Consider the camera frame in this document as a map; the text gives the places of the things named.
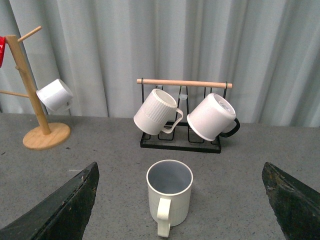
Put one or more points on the cream ribbed mug on rack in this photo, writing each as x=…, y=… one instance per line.
x=155, y=112

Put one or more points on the wooden mug tree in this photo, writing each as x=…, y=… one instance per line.
x=46, y=135

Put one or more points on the cream ribbed mug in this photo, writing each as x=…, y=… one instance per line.
x=155, y=112
x=169, y=185

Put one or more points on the red mug on tree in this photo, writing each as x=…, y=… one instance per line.
x=2, y=49

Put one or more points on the white mug with black handle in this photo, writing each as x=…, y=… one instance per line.
x=213, y=117

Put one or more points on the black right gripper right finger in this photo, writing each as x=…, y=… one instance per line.
x=295, y=204

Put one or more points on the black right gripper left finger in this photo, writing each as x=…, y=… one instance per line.
x=63, y=215

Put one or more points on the black wire mug rack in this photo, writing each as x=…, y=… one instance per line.
x=183, y=138

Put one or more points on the white mug on tree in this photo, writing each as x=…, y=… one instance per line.
x=56, y=96

